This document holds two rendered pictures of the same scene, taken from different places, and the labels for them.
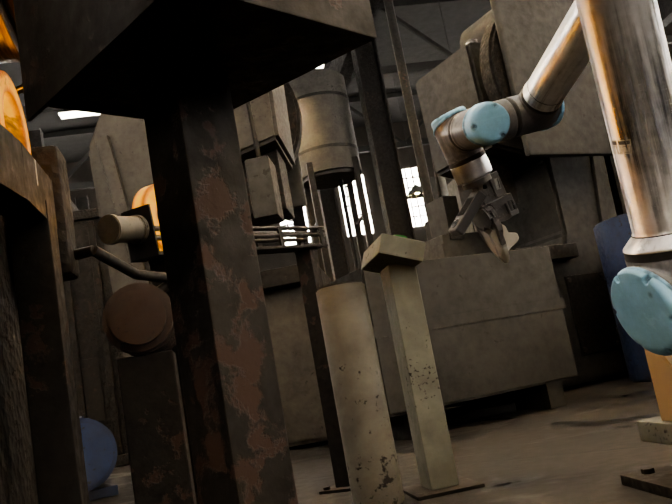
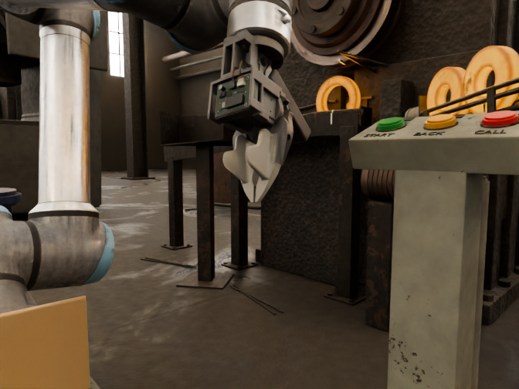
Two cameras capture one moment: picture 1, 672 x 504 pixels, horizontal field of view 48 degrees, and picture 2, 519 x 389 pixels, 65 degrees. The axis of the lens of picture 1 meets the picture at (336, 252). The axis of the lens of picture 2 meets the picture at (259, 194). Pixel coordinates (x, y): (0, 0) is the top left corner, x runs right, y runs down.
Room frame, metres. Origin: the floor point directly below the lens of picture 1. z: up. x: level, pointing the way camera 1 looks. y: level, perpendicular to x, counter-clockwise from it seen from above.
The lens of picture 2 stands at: (2.20, -0.69, 0.57)
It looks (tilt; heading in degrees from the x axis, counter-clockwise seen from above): 6 degrees down; 145
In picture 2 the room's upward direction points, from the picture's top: straight up
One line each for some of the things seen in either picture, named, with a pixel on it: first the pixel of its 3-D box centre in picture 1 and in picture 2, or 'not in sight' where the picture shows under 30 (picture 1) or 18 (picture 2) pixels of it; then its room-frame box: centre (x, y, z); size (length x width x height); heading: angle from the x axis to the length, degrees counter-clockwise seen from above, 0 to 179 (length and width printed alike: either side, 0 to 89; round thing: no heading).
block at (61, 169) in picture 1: (38, 216); (396, 116); (1.30, 0.51, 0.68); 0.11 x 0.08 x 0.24; 100
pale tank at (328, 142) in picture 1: (340, 232); not in sight; (10.11, -0.11, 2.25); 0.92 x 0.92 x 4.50
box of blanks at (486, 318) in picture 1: (431, 344); not in sight; (3.71, -0.38, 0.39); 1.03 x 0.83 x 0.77; 115
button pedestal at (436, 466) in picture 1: (415, 361); (431, 323); (1.87, -0.14, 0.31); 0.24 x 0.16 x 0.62; 10
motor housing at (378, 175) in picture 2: (158, 429); (398, 245); (1.42, 0.39, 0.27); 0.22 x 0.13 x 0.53; 10
